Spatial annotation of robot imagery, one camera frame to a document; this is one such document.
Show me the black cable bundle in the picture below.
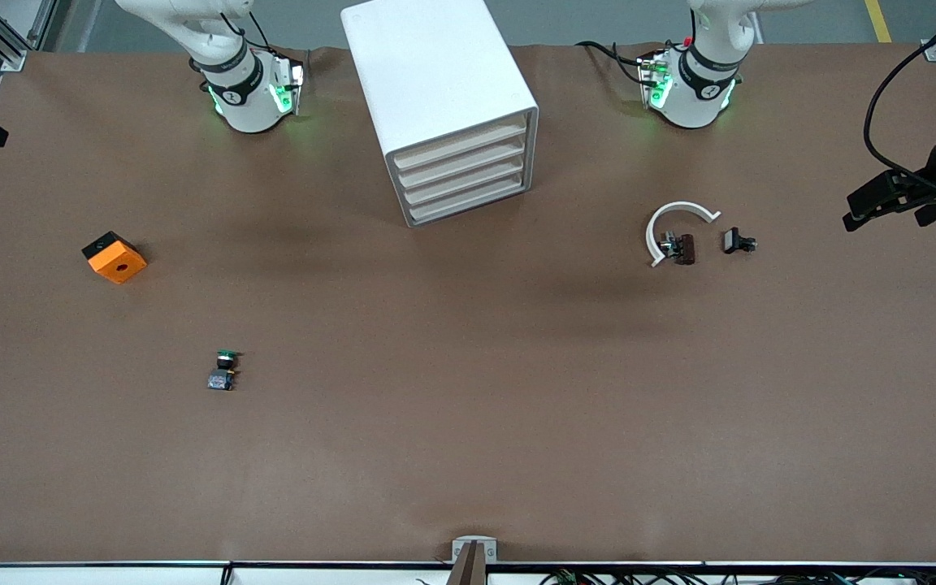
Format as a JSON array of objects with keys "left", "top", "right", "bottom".
[{"left": 541, "top": 569, "right": 936, "bottom": 585}]

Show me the orange button enclosure box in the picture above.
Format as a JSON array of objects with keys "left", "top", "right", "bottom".
[{"left": 81, "top": 231, "right": 149, "bottom": 285}]

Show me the green push button switch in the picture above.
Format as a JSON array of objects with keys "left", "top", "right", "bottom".
[{"left": 207, "top": 348, "right": 244, "bottom": 392}]

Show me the brown electrical component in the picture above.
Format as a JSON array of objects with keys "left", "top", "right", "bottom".
[{"left": 661, "top": 232, "right": 697, "bottom": 267}]

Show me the brown table cover sheet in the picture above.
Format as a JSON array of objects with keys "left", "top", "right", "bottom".
[{"left": 0, "top": 42, "right": 936, "bottom": 567}]

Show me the white table edge rail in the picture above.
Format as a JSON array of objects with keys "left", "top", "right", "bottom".
[{"left": 0, "top": 561, "right": 936, "bottom": 585}]

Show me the white curved plastic part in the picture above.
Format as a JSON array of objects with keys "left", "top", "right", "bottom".
[{"left": 645, "top": 201, "right": 722, "bottom": 269}]

